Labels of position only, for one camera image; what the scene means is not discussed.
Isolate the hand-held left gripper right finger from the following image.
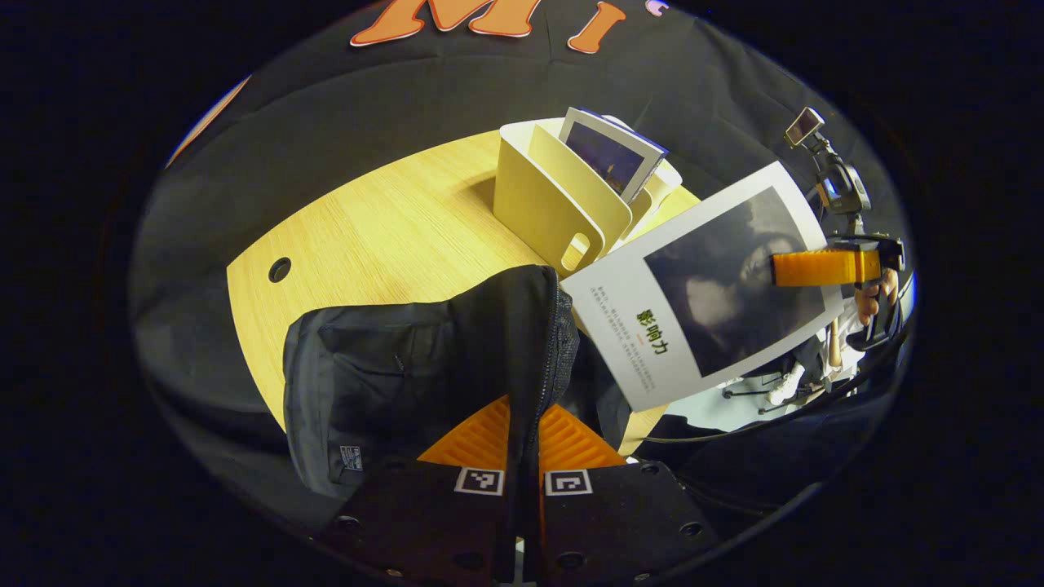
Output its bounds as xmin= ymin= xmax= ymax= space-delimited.
xmin=526 ymin=404 xmax=723 ymax=586

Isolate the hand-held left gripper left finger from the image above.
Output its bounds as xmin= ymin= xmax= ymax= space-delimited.
xmin=322 ymin=397 xmax=519 ymax=586

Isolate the black schoolbag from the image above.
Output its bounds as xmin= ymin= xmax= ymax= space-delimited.
xmin=281 ymin=263 xmax=634 ymax=502

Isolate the grey portrait cover book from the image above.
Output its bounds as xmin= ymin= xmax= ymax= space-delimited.
xmin=561 ymin=161 xmax=846 ymax=413

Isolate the blue cover book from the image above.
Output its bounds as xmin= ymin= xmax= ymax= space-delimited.
xmin=559 ymin=107 xmax=669 ymax=205

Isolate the white bookshelf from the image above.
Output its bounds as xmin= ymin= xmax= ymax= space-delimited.
xmin=493 ymin=117 xmax=684 ymax=275

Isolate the white shoe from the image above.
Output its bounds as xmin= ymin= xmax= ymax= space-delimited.
xmin=765 ymin=364 xmax=808 ymax=406

